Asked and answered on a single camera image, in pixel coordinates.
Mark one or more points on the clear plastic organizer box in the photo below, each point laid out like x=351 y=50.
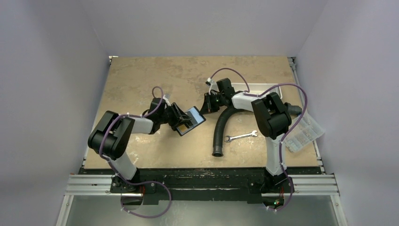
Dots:
x=304 y=133

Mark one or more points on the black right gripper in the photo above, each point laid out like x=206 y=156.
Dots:
x=211 y=101

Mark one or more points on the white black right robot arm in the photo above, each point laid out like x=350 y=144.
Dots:
x=271 y=115

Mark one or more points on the white plastic tray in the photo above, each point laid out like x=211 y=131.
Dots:
x=257 y=88

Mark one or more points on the silver open-end wrench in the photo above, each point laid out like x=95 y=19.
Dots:
x=229 y=139

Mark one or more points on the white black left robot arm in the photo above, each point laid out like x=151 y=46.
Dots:
x=110 y=137

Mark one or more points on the black aluminium base frame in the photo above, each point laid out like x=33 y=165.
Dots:
x=226 y=184

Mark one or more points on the black leather card holder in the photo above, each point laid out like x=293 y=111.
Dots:
x=197 y=119

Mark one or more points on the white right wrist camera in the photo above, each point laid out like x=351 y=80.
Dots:
x=210 y=84

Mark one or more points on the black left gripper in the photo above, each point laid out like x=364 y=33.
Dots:
x=185 y=117

